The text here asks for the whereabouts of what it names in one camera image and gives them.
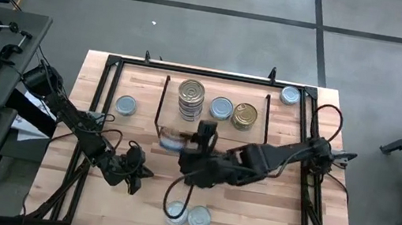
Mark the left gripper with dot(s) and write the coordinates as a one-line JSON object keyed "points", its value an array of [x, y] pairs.
{"points": [[118, 170]]}

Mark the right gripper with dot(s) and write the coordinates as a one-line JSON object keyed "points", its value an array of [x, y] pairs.
{"points": [[200, 168]]}

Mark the wooden shelf black frame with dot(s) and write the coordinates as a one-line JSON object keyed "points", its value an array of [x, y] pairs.
{"points": [[230, 133]]}

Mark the green label tuna can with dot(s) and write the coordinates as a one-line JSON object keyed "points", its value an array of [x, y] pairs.
{"points": [[125, 105], [180, 211], [199, 218], [221, 108], [289, 95]]}

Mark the gold top can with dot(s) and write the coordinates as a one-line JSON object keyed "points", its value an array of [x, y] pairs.
{"points": [[243, 128], [244, 114]]}

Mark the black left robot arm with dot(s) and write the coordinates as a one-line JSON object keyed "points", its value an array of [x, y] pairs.
{"points": [[75, 125]]}

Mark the white paper sheet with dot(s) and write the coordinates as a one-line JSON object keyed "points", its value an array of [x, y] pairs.
{"points": [[24, 134]]}

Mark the small white floor scrap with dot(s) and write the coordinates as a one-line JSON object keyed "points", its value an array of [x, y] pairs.
{"points": [[153, 23]]}

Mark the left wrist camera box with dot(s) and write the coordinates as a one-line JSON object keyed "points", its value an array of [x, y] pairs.
{"points": [[135, 155]]}

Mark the grey frame clamp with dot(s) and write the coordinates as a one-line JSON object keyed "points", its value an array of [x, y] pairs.
{"points": [[344, 156]]}

